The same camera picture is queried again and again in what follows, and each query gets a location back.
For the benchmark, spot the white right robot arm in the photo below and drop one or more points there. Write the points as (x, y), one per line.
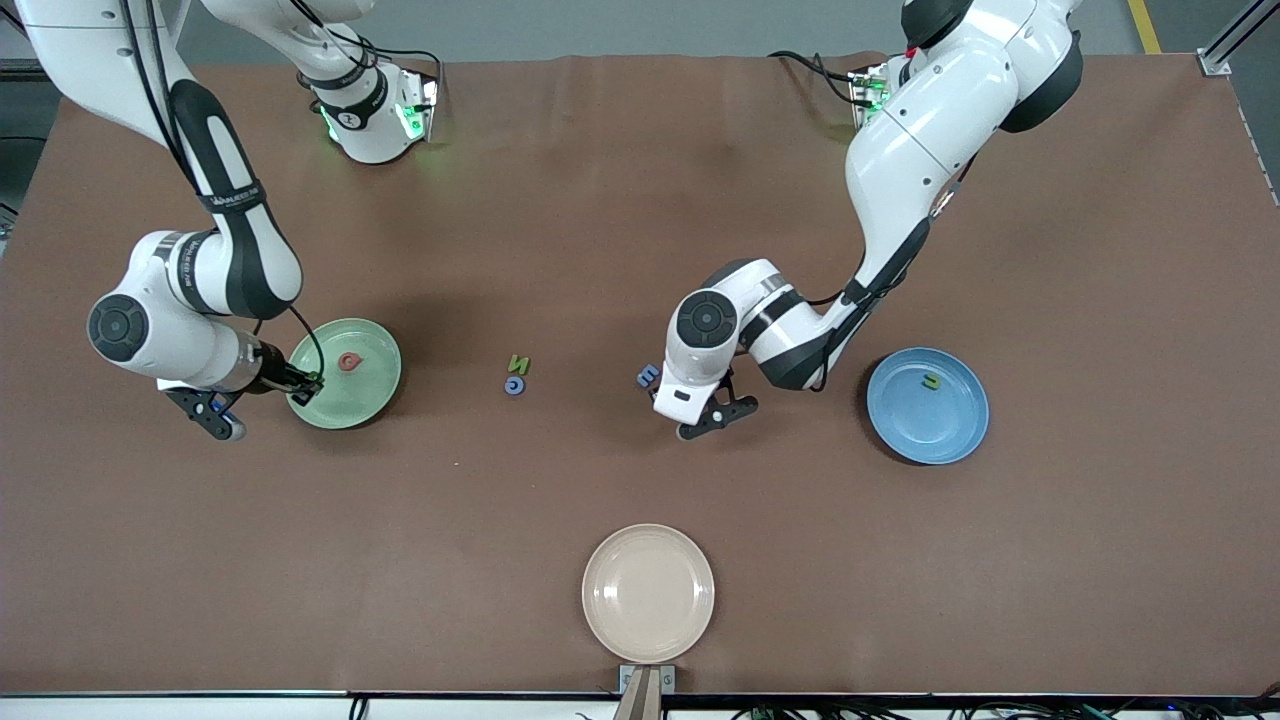
(160, 340)

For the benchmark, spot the brown table mat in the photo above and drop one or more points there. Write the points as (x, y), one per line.
(600, 200)

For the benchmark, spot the blue foam letter m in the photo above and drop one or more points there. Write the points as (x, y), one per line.
(646, 372)

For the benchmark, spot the pink foam letter Q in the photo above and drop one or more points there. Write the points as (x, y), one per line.
(342, 364)

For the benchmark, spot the beige plate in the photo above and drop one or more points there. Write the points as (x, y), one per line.
(648, 593)

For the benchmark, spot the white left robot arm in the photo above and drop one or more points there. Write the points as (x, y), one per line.
(900, 150)

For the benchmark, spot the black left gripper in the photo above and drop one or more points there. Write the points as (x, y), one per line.
(725, 381)

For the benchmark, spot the blue foam letter G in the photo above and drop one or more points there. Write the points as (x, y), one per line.
(515, 391)

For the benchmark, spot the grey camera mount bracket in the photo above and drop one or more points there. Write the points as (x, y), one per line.
(640, 700)

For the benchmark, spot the light green plate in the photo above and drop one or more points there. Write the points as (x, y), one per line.
(360, 400)

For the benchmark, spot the blue plate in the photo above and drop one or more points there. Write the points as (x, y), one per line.
(930, 430)

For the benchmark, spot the aluminium frame profile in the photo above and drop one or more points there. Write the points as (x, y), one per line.
(1240, 30)

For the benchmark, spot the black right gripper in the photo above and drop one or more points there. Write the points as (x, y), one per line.
(278, 372)

